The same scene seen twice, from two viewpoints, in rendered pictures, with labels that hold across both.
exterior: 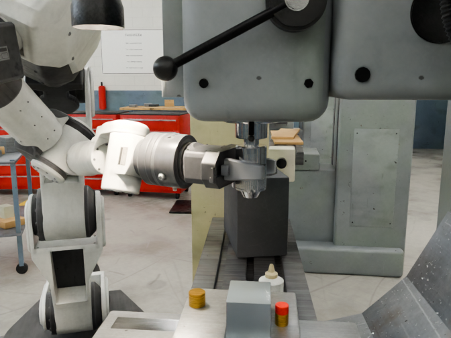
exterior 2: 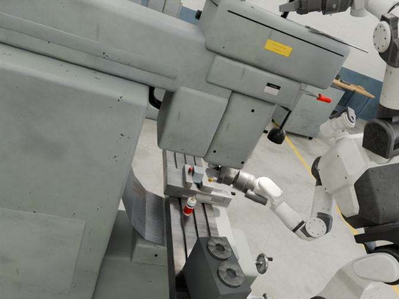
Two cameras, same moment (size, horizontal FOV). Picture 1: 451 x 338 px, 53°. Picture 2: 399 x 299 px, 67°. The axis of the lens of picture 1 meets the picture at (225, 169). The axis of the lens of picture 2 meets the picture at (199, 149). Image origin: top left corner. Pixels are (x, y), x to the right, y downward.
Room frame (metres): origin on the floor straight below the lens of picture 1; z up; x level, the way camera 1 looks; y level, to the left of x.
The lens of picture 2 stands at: (1.69, -0.56, 1.91)
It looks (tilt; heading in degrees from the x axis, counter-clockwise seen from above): 28 degrees down; 157
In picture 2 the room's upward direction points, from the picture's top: 23 degrees clockwise
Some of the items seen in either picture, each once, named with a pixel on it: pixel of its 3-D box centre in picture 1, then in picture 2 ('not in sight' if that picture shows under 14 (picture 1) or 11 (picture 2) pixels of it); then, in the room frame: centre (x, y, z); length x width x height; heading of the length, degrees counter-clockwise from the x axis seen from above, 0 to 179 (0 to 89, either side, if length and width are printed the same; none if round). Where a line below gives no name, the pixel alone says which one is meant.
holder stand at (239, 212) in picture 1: (253, 202); (214, 277); (1.10, -0.07, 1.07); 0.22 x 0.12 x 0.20; 8
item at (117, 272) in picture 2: not in sight; (167, 275); (0.68, -0.02, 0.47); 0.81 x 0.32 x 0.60; 87
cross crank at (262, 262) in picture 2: not in sight; (256, 263); (0.70, 0.46, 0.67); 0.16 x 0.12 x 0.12; 87
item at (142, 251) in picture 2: not in sight; (183, 232); (0.67, -0.04, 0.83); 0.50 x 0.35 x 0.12; 87
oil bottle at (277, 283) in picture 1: (270, 295); (190, 204); (0.68, -0.07, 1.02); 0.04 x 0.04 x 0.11
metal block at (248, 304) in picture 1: (249, 314); (196, 174); (0.52, -0.03, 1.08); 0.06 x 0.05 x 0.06; 174
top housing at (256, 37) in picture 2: not in sight; (269, 39); (0.67, -0.05, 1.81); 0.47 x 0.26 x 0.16; 87
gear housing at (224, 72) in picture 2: not in sight; (246, 72); (0.67, -0.08, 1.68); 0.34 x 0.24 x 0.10; 87
